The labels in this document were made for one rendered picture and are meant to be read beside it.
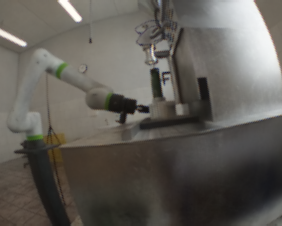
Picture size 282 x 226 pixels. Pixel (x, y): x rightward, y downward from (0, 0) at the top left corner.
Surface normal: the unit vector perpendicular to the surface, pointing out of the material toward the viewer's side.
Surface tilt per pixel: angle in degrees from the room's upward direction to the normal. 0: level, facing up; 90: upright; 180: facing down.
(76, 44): 90
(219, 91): 90
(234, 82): 90
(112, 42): 90
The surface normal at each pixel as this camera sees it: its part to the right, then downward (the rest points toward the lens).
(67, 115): -0.09, 0.00
